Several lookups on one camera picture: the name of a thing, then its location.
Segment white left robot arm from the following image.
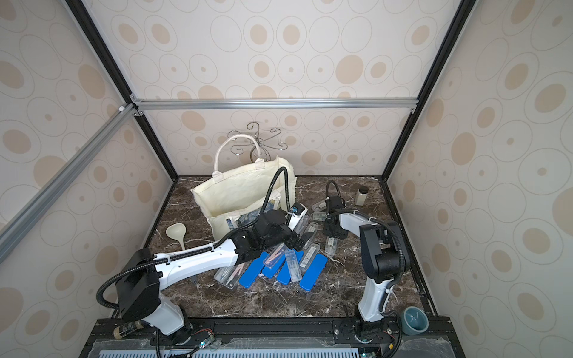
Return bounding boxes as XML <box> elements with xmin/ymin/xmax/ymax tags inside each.
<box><xmin>115</xmin><ymin>210</ymin><xmax>307</xmax><ymax>336</ymax></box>

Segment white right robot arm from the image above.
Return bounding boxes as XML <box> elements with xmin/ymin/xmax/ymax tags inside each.
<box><xmin>323</xmin><ymin>196</ymin><xmax>410</xmax><ymax>322</ymax></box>

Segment clear compass case back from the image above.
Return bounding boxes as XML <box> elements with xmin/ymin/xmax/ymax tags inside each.
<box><xmin>311</xmin><ymin>199</ymin><xmax>327</xmax><ymax>213</ymax></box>

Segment clear case pink compass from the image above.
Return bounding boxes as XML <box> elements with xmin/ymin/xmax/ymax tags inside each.
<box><xmin>264</xmin><ymin>243</ymin><xmax>288</xmax><ymax>269</ymax></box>

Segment clear compass case white label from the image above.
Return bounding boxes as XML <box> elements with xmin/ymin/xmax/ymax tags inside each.
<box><xmin>299</xmin><ymin>243</ymin><xmax>320</xmax><ymax>272</ymax></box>

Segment starry night canvas bag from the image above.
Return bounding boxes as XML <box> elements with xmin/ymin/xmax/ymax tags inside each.
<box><xmin>192</xmin><ymin>146</ymin><xmax>296</xmax><ymax>241</ymax></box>

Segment clear compass case far left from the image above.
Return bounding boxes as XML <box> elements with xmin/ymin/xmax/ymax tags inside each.
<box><xmin>214</xmin><ymin>263</ymin><xmax>249</xmax><ymax>289</ymax></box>

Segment small jar black lid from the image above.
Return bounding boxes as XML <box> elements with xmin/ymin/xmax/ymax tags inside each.
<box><xmin>355</xmin><ymin>186</ymin><xmax>369</xmax><ymax>207</ymax></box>

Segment silver metal hook stand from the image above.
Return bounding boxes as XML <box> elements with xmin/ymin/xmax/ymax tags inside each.
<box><xmin>227</xmin><ymin>121</ymin><xmax>289</xmax><ymax>164</ymax></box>

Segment teal ceramic cup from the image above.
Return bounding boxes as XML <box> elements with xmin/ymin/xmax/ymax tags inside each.
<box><xmin>399</xmin><ymin>307</ymin><xmax>429</xmax><ymax>336</ymax></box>

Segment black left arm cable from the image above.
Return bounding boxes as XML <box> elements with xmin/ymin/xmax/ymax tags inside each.
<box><xmin>95</xmin><ymin>166</ymin><xmax>292</xmax><ymax>310</ymax></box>

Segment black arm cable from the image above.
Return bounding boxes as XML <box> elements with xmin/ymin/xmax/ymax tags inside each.
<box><xmin>324</xmin><ymin>180</ymin><xmax>407</xmax><ymax>287</ymax></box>
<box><xmin>95</xmin><ymin>166</ymin><xmax>292</xmax><ymax>310</ymax></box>

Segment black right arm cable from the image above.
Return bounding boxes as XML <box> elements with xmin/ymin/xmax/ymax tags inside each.
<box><xmin>324</xmin><ymin>180</ymin><xmax>407</xmax><ymax>287</ymax></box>

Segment horizontal aluminium rail back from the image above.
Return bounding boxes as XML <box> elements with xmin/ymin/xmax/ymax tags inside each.
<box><xmin>135</xmin><ymin>98</ymin><xmax>419</xmax><ymax>110</ymax></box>

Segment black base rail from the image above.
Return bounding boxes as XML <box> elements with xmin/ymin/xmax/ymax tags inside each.
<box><xmin>80</xmin><ymin>316</ymin><xmax>465</xmax><ymax>357</ymax></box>

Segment black corner frame post left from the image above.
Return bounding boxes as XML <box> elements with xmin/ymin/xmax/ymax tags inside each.
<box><xmin>64</xmin><ymin>0</ymin><xmax>179</xmax><ymax>183</ymax></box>

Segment black corner frame post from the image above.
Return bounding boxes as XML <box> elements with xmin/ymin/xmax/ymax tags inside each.
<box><xmin>381</xmin><ymin>0</ymin><xmax>477</xmax><ymax>183</ymax></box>
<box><xmin>64</xmin><ymin>0</ymin><xmax>179</xmax><ymax>183</ymax></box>

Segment black corner frame post right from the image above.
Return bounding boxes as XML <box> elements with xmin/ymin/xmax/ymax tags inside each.
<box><xmin>381</xmin><ymin>0</ymin><xmax>477</xmax><ymax>183</ymax></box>

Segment diagonal aluminium rail left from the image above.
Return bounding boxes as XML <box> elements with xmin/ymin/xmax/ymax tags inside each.
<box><xmin>1</xmin><ymin>104</ymin><xmax>136</xmax><ymax>261</ymax></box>

